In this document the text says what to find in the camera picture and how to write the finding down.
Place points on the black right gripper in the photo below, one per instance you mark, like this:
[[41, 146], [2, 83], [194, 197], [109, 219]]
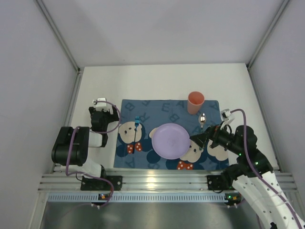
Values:
[[211, 133]]

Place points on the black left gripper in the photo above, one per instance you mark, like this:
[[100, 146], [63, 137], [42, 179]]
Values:
[[105, 116]]

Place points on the green handled metal spoon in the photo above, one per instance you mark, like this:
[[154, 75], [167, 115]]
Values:
[[202, 120]]

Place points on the purple plastic plate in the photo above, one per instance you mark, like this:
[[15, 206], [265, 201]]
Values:
[[170, 141]]

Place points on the blue handled fork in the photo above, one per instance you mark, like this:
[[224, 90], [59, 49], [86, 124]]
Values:
[[136, 123]]

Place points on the blue cartoon placemat cloth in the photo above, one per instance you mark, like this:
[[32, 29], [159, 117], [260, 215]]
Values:
[[154, 113]]

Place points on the orange plastic cup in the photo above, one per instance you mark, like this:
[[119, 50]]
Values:
[[195, 102]]

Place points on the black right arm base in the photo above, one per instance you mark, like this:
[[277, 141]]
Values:
[[219, 183]]

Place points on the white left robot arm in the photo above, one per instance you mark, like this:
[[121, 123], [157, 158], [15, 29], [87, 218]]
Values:
[[71, 147]]

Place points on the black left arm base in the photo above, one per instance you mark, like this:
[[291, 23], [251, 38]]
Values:
[[90, 184]]

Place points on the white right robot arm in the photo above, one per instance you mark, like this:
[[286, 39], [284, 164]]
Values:
[[252, 176]]

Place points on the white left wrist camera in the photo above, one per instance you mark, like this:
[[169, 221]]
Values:
[[100, 101]]

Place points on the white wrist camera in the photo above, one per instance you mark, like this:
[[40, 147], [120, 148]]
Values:
[[227, 117], [100, 101]]

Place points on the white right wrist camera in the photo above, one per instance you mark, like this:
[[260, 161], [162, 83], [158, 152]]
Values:
[[227, 117]]

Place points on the aluminium mounting rail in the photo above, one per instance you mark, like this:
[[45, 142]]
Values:
[[136, 180]]

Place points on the white slotted cable duct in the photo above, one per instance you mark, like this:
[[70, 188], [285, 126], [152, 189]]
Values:
[[144, 197]]

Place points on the left aluminium frame post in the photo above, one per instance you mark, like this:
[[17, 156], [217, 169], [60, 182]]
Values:
[[55, 30]]

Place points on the aluminium frame post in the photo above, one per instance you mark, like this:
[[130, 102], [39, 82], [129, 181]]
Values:
[[268, 32], [55, 30]]

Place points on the right aluminium frame post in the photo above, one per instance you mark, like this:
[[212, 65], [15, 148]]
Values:
[[268, 32]]

